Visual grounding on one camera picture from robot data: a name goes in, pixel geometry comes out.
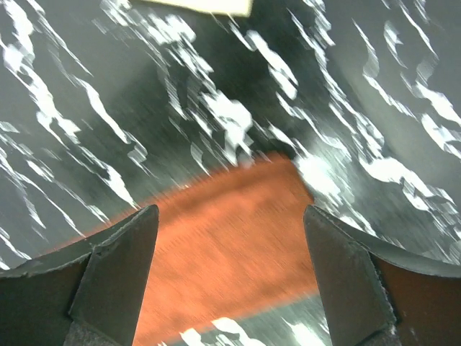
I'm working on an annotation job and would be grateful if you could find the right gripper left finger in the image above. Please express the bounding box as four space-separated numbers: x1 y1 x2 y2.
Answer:
1 205 158 345

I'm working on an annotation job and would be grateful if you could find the cream towel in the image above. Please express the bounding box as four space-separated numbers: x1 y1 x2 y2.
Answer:
146 0 254 17

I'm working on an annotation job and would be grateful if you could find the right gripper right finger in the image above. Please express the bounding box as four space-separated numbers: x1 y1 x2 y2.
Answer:
303 205 460 345

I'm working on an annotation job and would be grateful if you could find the brown towel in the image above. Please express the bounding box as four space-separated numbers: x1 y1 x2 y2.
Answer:
57 151 321 346

